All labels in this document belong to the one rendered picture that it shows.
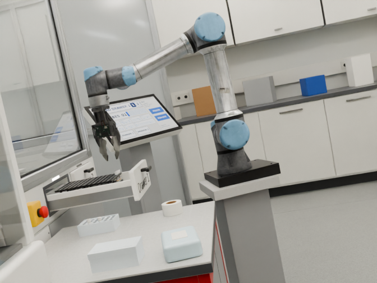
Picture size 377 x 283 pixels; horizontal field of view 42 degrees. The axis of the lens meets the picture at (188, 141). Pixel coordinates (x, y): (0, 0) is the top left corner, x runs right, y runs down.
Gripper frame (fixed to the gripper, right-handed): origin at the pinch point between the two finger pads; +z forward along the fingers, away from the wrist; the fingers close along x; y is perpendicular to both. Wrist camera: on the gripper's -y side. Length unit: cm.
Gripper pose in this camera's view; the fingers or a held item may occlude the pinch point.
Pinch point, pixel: (111, 156)
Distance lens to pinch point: 195.4
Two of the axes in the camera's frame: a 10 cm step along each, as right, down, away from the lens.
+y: -0.7, 1.1, -9.9
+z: 1.9, 9.8, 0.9
